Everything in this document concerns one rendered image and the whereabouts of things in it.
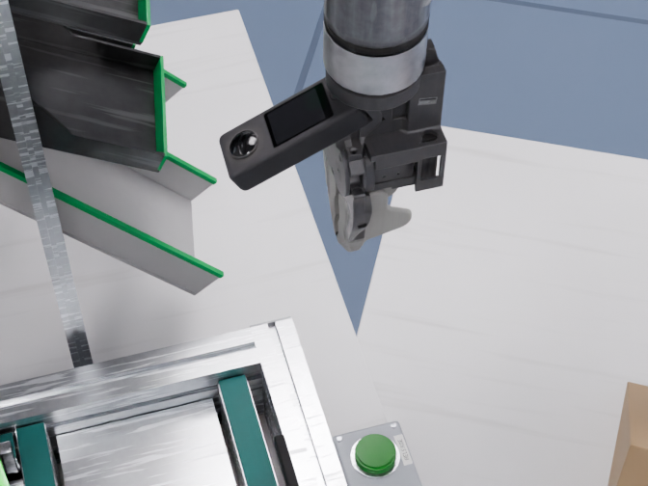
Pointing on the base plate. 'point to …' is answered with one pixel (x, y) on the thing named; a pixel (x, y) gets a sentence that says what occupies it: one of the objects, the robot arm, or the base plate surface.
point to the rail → (294, 408)
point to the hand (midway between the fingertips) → (341, 239)
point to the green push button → (375, 453)
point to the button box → (345, 447)
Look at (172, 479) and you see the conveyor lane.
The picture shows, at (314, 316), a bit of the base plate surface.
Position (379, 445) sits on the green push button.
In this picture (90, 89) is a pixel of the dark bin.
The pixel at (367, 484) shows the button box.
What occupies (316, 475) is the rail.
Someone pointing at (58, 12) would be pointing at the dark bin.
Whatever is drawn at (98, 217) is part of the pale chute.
